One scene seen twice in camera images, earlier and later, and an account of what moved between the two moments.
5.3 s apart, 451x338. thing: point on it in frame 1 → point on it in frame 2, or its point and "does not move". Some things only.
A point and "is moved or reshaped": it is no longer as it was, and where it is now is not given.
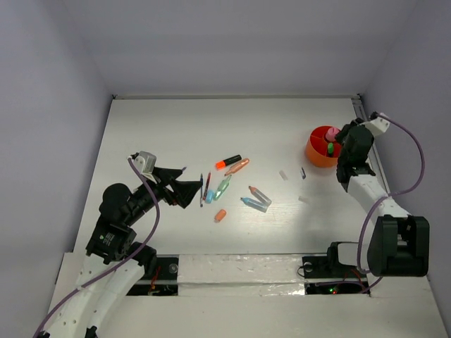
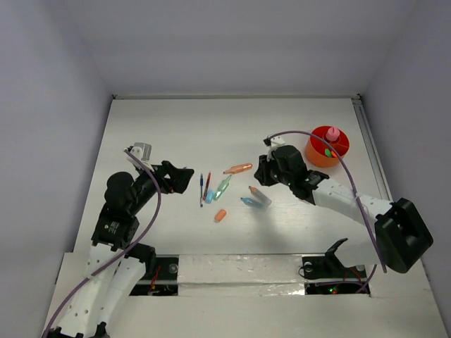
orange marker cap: (220, 215) does not move
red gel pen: (206, 186) does not move
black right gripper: (346, 127) → (263, 172)
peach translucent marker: (238, 166) is moved or reshaped
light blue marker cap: (209, 196) does not move
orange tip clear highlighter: (259, 196) does not move
